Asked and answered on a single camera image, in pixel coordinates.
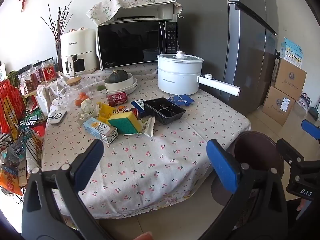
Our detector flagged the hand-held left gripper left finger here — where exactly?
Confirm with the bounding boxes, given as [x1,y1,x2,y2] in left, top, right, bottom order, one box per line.
[22,139,120,240]

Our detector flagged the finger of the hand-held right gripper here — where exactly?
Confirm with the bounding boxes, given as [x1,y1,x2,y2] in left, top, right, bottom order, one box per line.
[276,139,305,166]
[301,119,320,140]

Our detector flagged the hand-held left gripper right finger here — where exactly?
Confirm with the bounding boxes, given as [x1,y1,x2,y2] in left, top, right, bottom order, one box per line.
[195,139,289,240]

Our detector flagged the brown round stool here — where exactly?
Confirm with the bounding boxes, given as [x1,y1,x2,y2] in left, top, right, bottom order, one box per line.
[211,131,285,205]

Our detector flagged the yellow snack wrapper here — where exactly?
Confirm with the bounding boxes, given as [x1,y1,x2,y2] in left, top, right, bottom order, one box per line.
[97,102,117,124]

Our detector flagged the person's right hand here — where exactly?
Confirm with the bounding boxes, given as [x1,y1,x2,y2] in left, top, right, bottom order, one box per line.
[296,197,307,212]

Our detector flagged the person's left hand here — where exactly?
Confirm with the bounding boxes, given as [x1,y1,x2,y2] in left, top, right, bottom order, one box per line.
[134,231,153,240]

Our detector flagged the light blue milk carton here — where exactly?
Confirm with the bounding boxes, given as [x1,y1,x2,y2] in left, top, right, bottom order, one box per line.
[82,117,118,145]

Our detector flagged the large cardboard box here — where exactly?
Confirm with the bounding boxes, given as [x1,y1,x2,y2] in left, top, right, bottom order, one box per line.
[274,58,307,100]
[262,86,297,127]

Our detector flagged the crumpled white paper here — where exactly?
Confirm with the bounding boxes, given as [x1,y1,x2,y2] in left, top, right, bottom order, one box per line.
[77,99,100,127]

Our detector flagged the yellow and green sponge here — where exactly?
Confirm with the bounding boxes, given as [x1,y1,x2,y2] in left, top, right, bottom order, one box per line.
[108,112,142,134]

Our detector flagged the white flat electronic device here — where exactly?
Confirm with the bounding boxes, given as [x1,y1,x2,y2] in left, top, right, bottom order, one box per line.
[47,110,67,125]

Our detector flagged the cherry print tablecloth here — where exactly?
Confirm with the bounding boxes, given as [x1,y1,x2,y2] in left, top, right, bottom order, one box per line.
[37,62,252,230]

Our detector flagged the cartoon print drink can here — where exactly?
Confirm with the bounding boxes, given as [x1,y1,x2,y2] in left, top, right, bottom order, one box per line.
[116,107,142,120]

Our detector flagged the white snack wrapper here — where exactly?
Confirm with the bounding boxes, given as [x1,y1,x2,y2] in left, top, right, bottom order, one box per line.
[139,116,155,138]

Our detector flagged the red drink can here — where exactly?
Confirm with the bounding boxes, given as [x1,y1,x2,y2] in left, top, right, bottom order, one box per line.
[106,92,128,106]

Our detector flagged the glass jar with wooden lid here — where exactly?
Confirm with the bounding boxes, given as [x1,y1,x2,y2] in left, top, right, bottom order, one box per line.
[59,76,90,105]

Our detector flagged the flattened blue carton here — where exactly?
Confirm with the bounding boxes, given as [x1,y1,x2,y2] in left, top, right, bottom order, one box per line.
[168,94,195,106]

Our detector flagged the blue and white printed box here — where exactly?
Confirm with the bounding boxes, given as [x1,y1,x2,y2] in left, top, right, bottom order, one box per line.
[280,37,305,68]

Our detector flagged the black plastic food tray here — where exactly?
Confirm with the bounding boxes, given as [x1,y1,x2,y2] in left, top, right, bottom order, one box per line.
[143,97,187,125]

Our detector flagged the orange snack packet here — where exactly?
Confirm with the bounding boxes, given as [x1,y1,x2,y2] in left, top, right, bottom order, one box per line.
[0,165,24,197]

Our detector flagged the white plate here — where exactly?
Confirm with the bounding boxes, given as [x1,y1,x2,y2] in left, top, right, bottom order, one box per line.
[107,81,138,95]
[105,78,138,93]

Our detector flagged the dark green pumpkin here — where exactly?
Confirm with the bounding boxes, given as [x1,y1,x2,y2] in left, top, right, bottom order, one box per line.
[108,69,129,84]

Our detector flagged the white electric cooking pot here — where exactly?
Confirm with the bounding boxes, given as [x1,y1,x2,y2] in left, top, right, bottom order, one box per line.
[157,55,241,97]

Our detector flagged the red hanging packets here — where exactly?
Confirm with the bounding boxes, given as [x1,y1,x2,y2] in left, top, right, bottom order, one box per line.
[0,79,27,140]

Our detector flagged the red label glass jar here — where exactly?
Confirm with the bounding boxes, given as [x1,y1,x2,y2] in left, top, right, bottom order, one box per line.
[41,59,57,82]

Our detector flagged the dark glass storage jar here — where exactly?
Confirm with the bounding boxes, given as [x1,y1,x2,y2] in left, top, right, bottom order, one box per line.
[30,62,45,83]

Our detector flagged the glass vase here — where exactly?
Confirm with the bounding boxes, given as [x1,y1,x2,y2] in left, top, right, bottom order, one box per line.
[54,39,63,72]

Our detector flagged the glass pot lid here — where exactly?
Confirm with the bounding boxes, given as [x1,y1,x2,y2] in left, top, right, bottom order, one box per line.
[157,51,204,64]

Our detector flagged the white air fryer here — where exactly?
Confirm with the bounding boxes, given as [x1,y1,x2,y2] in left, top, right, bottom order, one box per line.
[61,28,99,77]

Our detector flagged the grey refrigerator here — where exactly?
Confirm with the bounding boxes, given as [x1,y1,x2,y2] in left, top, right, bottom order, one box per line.
[175,0,279,115]

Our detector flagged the black microwave oven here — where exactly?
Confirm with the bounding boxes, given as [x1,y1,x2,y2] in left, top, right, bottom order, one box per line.
[96,20,178,71]

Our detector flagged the dried bare branches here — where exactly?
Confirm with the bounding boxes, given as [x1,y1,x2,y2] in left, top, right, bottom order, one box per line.
[40,0,75,45]

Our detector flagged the floral dust cover cloth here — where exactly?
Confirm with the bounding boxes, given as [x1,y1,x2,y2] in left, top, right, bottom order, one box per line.
[86,0,184,23]

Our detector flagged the black wire rack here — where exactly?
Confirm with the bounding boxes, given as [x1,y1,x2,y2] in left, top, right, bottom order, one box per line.
[0,110,48,205]

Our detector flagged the white dish with green handle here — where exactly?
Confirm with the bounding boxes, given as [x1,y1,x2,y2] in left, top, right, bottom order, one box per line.
[97,74,135,92]

